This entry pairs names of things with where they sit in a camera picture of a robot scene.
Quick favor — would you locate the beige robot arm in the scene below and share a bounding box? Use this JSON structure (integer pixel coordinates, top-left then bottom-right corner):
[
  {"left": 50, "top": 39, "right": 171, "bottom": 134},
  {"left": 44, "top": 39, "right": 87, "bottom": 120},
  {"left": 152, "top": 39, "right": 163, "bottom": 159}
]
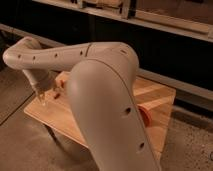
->
[{"left": 3, "top": 37, "right": 161, "bottom": 171}]

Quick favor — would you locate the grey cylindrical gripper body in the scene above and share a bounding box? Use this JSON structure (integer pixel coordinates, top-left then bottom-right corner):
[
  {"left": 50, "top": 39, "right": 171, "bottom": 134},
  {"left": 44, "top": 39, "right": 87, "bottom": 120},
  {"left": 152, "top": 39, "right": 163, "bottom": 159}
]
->
[{"left": 23, "top": 69, "right": 56, "bottom": 95}]

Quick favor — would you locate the thin gripper finger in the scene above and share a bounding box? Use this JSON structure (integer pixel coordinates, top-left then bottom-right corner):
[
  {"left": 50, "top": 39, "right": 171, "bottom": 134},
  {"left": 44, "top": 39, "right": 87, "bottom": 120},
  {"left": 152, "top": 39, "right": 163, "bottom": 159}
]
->
[{"left": 38, "top": 93, "right": 46, "bottom": 106}]

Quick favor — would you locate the red round bowl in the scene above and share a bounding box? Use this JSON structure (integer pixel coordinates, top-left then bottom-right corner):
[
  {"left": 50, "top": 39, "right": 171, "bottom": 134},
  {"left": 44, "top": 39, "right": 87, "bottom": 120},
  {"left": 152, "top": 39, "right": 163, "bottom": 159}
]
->
[{"left": 138, "top": 106, "right": 152, "bottom": 127}]

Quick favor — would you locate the wooden shelf unit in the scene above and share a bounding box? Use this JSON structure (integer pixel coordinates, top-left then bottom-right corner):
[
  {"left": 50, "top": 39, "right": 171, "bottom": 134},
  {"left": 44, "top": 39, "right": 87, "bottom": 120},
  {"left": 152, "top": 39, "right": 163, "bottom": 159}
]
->
[{"left": 0, "top": 0, "right": 213, "bottom": 111}]

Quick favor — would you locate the wooden table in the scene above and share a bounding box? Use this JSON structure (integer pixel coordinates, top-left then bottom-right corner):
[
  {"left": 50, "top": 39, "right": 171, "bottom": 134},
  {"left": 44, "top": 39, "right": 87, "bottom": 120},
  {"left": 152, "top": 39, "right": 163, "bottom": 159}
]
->
[{"left": 24, "top": 77, "right": 176, "bottom": 159}]

